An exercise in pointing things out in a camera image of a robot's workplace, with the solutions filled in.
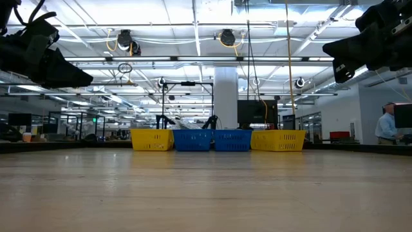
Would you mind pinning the black monitor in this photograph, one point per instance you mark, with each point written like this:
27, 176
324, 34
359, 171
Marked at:
257, 111
404, 116

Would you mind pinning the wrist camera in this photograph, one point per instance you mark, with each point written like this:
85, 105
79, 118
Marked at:
376, 16
38, 30

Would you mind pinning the red box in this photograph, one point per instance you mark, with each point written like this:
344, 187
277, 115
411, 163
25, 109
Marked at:
339, 135

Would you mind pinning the white building column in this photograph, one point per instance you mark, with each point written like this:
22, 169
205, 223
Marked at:
225, 96

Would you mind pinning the person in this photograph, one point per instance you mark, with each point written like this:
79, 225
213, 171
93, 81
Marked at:
386, 125

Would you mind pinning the black background camera rig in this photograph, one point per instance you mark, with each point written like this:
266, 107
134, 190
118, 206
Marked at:
188, 83

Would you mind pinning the yellow plastic basket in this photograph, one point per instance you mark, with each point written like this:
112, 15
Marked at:
278, 140
151, 140

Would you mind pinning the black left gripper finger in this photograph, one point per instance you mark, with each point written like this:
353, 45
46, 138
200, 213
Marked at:
61, 72

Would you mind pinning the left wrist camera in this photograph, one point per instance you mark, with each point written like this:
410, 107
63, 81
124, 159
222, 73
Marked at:
38, 30

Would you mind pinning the orange cup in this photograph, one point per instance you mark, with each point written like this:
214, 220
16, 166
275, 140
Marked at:
27, 138

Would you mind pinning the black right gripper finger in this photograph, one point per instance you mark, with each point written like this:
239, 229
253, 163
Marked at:
351, 46

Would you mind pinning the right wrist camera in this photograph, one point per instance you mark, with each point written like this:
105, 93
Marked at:
376, 16

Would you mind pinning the black background robot arm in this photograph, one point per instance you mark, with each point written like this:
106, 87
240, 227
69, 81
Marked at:
213, 121
160, 120

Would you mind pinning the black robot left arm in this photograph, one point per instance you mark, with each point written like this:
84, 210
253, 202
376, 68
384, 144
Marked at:
6, 13

